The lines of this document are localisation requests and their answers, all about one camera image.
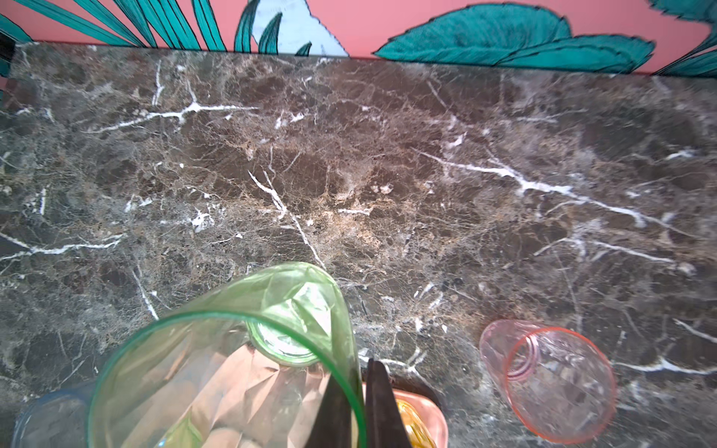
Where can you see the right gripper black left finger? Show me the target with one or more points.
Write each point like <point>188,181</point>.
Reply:
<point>332,427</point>

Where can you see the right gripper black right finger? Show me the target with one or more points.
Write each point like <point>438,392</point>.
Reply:
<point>385,428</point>

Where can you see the short yellow tumbler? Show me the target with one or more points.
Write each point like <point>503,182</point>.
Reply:
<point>416,430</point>

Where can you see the tall blue-grey clear tumbler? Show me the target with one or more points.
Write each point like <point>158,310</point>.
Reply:
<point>58,419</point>

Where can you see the short green tumbler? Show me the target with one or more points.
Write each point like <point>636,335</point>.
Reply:
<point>244,365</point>

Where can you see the pink plastic tray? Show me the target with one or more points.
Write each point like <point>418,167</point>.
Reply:
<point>430,413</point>

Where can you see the pink clear tumbler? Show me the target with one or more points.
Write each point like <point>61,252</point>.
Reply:
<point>558,383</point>

